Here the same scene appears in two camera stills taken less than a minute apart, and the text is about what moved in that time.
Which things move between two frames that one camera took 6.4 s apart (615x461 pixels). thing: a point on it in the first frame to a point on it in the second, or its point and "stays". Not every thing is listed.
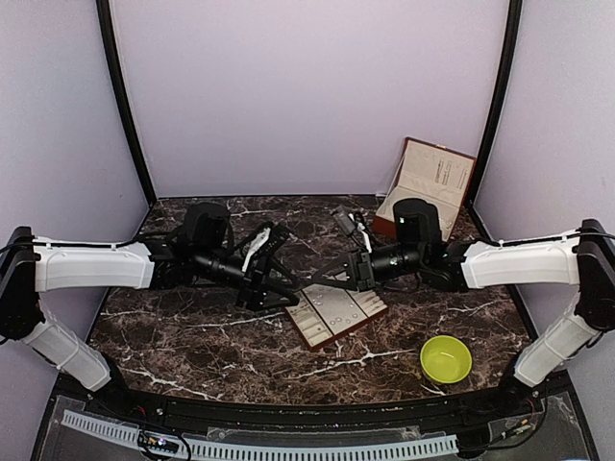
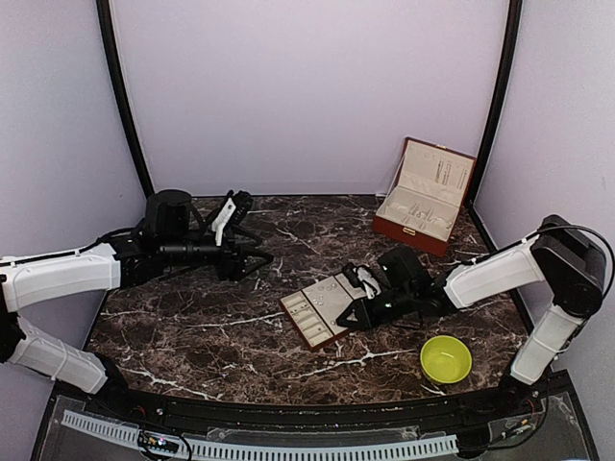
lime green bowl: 445,359 stays
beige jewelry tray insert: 322,312 stays
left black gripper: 251,291 to 234,269
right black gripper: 364,282 to 365,316
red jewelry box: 428,171 stays
